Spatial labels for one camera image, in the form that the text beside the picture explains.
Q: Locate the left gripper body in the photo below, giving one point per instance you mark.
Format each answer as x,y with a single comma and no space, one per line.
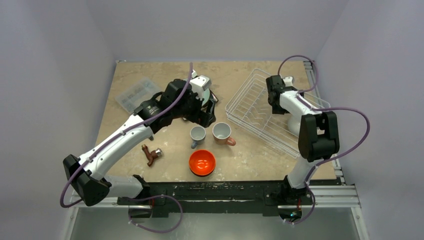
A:
191,110

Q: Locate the pink floral mug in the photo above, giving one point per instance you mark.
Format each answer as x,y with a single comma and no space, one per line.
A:
221,132

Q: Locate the orange bowl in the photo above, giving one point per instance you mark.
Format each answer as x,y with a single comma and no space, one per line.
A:
202,163

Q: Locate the white bowl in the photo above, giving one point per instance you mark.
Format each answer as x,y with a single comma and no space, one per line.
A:
294,124

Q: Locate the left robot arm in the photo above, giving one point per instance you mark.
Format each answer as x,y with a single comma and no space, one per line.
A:
87,173

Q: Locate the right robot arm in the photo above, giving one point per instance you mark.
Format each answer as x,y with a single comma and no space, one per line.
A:
317,130

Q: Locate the square floral plate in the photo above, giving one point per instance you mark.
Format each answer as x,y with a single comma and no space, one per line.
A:
213,97

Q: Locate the teal round plate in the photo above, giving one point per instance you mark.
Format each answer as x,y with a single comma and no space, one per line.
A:
207,96

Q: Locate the grey blue mug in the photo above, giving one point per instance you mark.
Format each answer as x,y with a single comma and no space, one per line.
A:
198,135

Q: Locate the brown pipe fitting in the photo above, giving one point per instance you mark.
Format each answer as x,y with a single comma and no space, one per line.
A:
151,155

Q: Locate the clear plastic organizer box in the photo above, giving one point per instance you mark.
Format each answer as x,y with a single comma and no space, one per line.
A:
133,96

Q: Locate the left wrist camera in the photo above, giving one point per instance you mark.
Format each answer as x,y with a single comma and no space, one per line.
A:
199,83

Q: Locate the white wire dish rack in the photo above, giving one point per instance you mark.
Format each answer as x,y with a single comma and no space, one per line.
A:
249,109

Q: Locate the black base frame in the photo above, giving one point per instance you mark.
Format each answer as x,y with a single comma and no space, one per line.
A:
270,198

